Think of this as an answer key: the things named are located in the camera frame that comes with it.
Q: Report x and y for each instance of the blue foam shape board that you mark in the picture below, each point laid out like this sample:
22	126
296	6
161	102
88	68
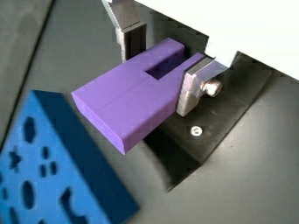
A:
57	180

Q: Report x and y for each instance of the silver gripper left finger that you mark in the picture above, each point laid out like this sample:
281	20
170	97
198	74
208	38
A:
130	27

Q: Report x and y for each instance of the purple double-square block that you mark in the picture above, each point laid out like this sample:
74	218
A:
130	99

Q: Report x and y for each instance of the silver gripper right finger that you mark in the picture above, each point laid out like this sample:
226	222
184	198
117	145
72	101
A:
200	81

